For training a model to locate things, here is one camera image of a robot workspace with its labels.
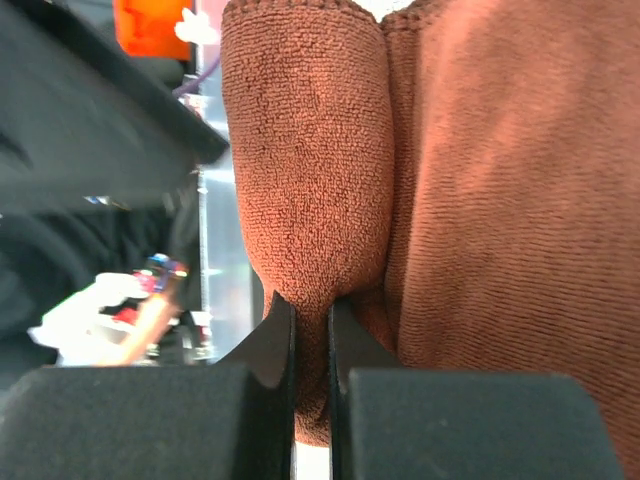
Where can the brown towel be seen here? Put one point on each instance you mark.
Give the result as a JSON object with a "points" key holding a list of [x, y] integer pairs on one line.
{"points": [[466, 172]]}

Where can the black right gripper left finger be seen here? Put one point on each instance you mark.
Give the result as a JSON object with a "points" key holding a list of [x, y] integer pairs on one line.
{"points": [[229, 420]]}

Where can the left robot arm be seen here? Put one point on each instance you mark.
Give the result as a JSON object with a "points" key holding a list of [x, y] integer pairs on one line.
{"points": [[98, 169]]}

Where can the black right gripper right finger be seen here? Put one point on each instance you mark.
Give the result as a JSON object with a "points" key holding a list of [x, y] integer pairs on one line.
{"points": [[393, 422]]}

